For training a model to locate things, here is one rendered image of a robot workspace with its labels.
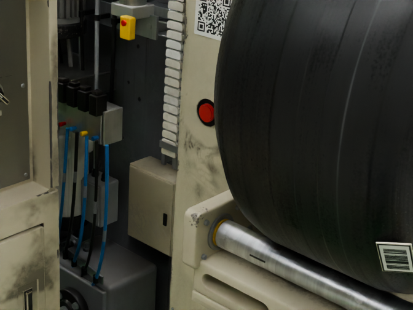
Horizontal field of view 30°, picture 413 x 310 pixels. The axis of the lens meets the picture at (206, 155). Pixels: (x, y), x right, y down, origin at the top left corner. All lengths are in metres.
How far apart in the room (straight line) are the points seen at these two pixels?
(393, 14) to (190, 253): 0.53
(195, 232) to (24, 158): 0.34
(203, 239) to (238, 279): 0.08
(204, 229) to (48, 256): 0.33
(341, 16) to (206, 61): 0.41
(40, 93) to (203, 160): 0.29
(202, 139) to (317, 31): 0.45
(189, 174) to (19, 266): 0.32
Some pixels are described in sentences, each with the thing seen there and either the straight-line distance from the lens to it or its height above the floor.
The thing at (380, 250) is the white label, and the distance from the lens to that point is 0.92.
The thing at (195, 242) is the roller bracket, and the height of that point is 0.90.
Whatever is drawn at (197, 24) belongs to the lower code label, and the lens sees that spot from 1.22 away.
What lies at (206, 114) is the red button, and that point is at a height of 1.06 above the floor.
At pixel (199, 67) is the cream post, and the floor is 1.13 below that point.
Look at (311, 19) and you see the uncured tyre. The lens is 0.87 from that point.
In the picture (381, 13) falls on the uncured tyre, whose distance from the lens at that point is 0.84.
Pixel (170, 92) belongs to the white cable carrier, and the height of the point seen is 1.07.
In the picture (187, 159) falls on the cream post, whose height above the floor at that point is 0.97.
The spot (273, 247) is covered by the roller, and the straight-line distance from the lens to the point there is 1.15.
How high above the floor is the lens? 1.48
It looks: 23 degrees down
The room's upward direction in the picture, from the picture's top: 4 degrees clockwise
